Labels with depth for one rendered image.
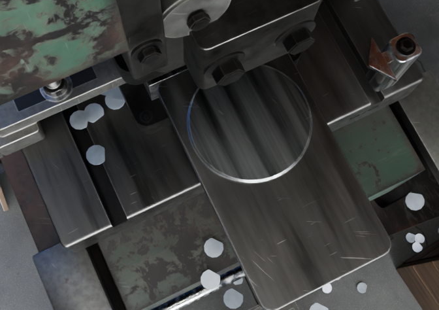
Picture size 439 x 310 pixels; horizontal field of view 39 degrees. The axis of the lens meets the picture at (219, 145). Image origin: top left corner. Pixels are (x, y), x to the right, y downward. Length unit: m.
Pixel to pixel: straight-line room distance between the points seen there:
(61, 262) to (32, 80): 0.44
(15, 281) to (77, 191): 0.75
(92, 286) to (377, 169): 0.36
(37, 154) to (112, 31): 0.41
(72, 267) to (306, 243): 0.28
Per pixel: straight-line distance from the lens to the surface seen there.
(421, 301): 1.42
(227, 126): 0.61
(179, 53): 0.50
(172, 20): 0.41
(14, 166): 0.80
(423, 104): 0.82
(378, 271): 1.43
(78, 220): 0.68
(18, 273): 1.42
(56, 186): 0.69
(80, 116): 0.71
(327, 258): 0.61
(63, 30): 0.30
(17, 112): 0.67
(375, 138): 0.78
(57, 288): 0.75
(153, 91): 0.65
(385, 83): 0.71
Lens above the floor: 1.37
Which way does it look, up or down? 75 degrees down
